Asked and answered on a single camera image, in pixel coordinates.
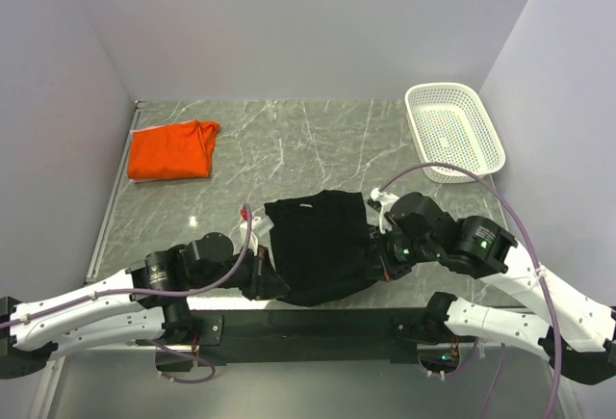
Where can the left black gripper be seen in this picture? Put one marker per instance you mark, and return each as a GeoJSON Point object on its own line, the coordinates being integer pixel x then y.
{"type": "Point", "coordinates": [260, 273]}

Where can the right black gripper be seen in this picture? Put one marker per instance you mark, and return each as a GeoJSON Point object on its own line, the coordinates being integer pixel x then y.
{"type": "Point", "coordinates": [376, 251]}

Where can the black t-shirt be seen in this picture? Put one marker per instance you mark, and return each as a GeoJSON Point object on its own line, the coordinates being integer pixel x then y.
{"type": "Point", "coordinates": [321, 246]}

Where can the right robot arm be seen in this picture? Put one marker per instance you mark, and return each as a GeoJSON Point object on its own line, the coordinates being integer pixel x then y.
{"type": "Point", "coordinates": [573, 333]}

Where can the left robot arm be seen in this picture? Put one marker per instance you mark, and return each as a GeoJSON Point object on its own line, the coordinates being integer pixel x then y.
{"type": "Point", "coordinates": [148, 301]}

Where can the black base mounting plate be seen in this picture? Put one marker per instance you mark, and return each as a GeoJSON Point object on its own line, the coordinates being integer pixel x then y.
{"type": "Point", "coordinates": [298, 335]}

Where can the white perforated plastic basket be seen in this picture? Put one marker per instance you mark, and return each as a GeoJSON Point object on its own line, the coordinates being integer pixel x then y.
{"type": "Point", "coordinates": [449, 124]}

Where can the folded orange t-shirt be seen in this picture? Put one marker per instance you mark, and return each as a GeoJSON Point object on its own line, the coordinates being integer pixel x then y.
{"type": "Point", "coordinates": [177, 151]}

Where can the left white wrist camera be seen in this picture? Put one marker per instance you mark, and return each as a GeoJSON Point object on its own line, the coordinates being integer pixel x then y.
{"type": "Point", "coordinates": [255, 229]}

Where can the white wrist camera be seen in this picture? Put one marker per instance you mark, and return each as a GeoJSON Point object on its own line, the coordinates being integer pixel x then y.
{"type": "Point", "coordinates": [255, 229]}
{"type": "Point", "coordinates": [382, 203]}

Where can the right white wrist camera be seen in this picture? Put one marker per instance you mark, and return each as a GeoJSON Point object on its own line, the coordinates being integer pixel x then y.
{"type": "Point", "coordinates": [382, 203]}

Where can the aluminium frame rail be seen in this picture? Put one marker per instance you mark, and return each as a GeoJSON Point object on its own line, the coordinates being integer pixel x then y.
{"type": "Point", "coordinates": [51, 373]}

